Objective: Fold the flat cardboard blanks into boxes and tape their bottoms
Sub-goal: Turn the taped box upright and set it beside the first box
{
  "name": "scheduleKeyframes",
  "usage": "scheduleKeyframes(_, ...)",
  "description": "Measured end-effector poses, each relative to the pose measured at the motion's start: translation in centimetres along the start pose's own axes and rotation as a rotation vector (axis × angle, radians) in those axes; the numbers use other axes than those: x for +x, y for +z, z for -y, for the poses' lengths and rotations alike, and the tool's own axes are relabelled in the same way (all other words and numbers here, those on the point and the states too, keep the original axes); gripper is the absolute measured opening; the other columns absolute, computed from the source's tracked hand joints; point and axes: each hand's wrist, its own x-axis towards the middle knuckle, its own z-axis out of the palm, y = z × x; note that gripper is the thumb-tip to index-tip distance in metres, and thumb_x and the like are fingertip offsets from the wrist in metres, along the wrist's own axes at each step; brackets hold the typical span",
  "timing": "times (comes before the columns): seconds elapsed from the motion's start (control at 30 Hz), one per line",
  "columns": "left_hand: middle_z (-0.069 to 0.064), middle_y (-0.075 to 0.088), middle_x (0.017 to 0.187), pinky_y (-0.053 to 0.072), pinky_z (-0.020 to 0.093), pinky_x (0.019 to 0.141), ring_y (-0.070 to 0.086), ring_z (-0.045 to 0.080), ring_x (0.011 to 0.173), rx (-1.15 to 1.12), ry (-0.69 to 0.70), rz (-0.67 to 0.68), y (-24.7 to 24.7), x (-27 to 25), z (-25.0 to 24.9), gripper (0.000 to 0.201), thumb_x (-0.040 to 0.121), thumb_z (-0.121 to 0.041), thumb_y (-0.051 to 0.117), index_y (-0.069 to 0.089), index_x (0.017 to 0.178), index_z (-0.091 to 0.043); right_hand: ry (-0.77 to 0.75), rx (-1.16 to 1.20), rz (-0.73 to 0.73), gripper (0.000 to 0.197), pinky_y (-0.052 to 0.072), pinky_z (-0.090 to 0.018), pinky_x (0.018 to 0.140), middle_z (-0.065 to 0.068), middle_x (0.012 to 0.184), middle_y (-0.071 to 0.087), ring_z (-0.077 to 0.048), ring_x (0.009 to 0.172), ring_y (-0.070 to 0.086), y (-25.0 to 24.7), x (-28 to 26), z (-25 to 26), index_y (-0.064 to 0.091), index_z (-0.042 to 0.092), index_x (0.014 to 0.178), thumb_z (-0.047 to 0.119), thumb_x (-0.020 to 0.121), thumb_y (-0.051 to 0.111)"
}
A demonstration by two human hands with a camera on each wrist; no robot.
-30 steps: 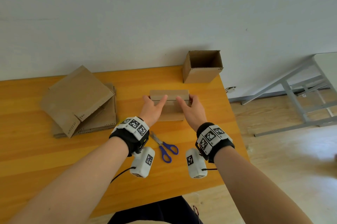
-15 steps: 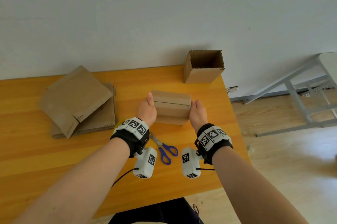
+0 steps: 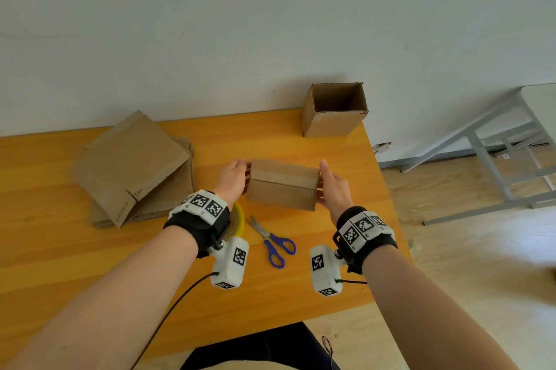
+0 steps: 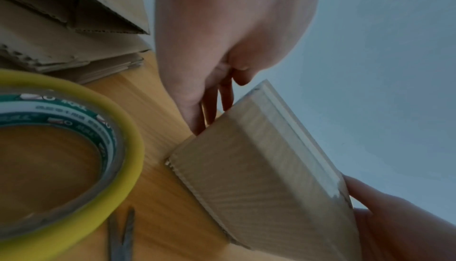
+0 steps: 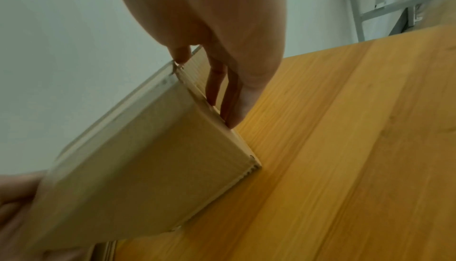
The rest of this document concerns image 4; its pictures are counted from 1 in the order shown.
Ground person's left hand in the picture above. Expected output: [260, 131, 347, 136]
[152, 0, 320, 137]

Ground stack of cardboard boxes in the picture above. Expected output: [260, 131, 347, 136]
[0, 0, 152, 86]

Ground yellow tape roll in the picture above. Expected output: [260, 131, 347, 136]
[0, 68, 146, 261]

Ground brown cardboard paper box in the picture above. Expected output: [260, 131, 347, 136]
[164, 78, 362, 261]

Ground blue-handled scissors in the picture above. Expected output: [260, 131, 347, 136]
[107, 206, 136, 261]

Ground person's right hand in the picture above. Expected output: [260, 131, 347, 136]
[343, 175, 456, 261]

